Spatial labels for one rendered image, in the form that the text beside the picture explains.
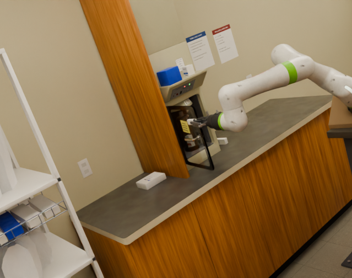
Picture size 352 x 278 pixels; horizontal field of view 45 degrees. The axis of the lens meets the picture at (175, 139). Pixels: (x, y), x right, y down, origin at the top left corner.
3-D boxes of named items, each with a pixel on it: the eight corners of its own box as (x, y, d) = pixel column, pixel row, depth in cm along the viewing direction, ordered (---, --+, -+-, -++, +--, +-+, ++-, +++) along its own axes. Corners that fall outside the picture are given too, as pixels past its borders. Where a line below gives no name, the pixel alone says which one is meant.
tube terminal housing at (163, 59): (164, 169, 293) (125, 61, 273) (198, 149, 310) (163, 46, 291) (187, 171, 273) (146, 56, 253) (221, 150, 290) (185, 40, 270)
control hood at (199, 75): (162, 103, 261) (157, 87, 258) (200, 85, 278) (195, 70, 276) (174, 102, 252) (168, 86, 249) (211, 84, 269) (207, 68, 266)
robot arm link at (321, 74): (331, 67, 259) (274, 36, 228) (351, 78, 247) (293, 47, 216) (319, 85, 263) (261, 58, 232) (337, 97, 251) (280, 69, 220)
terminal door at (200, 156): (187, 164, 271) (167, 105, 261) (215, 170, 245) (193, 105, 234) (186, 164, 271) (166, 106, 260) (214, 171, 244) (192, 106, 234)
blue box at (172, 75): (160, 86, 259) (156, 72, 256) (173, 81, 264) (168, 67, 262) (170, 85, 251) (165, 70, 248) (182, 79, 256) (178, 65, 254)
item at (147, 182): (137, 187, 275) (135, 182, 274) (156, 176, 284) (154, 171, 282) (147, 190, 265) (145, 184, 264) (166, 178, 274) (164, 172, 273)
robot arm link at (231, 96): (291, 86, 209) (279, 85, 219) (286, 64, 206) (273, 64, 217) (228, 112, 200) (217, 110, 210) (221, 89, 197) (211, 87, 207)
